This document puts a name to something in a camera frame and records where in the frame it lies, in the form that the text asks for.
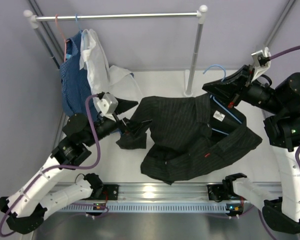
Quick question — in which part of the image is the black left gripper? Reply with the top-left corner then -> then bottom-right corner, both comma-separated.
84,96 -> 153,147

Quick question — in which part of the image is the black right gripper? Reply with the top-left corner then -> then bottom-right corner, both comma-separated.
203,65 -> 285,116

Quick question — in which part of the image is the light blue wire hanger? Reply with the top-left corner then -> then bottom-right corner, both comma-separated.
203,64 -> 242,125

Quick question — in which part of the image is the black pinstriped shirt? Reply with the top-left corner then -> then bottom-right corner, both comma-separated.
131,94 -> 262,184

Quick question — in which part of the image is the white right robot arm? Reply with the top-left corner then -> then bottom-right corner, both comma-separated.
202,65 -> 300,234

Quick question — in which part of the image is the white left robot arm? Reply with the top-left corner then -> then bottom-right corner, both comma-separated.
0,92 -> 152,238

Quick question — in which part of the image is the white shirt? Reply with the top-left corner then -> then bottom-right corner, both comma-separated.
79,29 -> 143,101

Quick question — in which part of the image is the blue checkered shirt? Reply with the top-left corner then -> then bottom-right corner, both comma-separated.
59,32 -> 92,117

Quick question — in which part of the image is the light blue hanger with shirt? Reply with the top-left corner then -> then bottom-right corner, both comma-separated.
75,13 -> 88,49

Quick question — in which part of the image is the pink hanger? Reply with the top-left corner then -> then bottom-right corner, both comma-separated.
54,14 -> 68,63

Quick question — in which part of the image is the metal clothes rack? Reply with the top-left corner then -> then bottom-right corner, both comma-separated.
23,5 -> 208,97

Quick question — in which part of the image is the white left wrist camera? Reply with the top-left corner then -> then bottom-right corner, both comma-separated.
96,93 -> 119,121

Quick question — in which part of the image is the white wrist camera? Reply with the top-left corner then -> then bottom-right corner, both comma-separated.
251,46 -> 271,81
96,93 -> 119,121

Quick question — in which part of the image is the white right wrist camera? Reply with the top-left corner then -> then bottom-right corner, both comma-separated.
251,46 -> 271,81

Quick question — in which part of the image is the aluminium mounting rail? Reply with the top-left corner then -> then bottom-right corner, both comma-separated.
49,181 -> 283,202

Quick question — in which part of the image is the white slotted cable duct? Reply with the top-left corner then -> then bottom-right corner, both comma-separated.
62,201 -> 243,213

